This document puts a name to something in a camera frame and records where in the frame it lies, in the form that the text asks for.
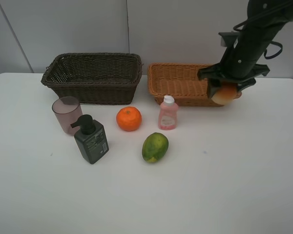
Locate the dark green pump bottle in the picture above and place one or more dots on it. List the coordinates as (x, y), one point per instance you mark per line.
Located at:
(90, 138)

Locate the red yellow peach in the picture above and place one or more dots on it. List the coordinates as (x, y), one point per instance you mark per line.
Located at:
(225, 95)

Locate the green mango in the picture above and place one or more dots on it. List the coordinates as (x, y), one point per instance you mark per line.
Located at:
(155, 147)

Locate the translucent pink plastic cup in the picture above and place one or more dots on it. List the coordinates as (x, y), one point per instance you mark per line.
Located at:
(67, 111)

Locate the orange tangerine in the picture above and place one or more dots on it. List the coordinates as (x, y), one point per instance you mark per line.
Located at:
(129, 119)

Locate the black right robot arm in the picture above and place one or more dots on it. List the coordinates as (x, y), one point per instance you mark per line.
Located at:
(246, 44)

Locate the pink dish soap bottle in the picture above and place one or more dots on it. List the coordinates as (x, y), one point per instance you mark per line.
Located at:
(168, 114)

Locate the orange wicker basket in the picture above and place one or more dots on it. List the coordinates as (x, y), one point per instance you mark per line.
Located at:
(180, 81)

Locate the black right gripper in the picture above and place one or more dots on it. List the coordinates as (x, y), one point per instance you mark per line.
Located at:
(238, 65)

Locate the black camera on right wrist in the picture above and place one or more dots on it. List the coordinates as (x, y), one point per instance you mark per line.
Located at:
(229, 39)

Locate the dark brown wicker basket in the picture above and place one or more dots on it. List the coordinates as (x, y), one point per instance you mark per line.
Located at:
(95, 78)

